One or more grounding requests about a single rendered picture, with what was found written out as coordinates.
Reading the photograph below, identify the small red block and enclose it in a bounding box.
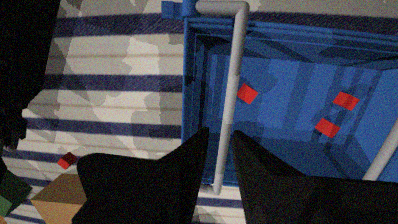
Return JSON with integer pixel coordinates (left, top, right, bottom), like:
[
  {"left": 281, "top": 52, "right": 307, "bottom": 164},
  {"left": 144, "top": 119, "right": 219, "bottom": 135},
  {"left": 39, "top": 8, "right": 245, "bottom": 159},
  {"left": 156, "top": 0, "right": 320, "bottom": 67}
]
[
  {"left": 237, "top": 83, "right": 258, "bottom": 104},
  {"left": 57, "top": 152, "right": 77, "bottom": 170},
  {"left": 333, "top": 92, "right": 359, "bottom": 111},
  {"left": 315, "top": 118, "right": 341, "bottom": 138}
]

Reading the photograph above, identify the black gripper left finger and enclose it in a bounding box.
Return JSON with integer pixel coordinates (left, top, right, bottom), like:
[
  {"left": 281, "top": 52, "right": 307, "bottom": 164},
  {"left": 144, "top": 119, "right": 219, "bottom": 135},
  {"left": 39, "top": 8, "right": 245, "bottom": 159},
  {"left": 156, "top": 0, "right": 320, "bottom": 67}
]
[{"left": 77, "top": 127, "right": 209, "bottom": 224}]

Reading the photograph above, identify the blue plastic tray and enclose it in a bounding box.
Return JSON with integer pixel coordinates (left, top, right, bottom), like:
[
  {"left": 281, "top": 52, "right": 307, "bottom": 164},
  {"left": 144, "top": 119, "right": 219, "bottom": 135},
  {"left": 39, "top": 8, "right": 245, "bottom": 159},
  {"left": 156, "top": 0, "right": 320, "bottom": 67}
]
[{"left": 161, "top": 0, "right": 398, "bottom": 188}]

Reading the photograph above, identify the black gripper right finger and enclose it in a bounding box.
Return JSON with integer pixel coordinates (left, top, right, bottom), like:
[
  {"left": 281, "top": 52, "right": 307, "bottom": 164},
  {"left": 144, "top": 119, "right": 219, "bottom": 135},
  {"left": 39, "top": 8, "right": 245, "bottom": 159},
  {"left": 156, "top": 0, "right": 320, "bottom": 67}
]
[{"left": 232, "top": 130, "right": 398, "bottom": 224}]

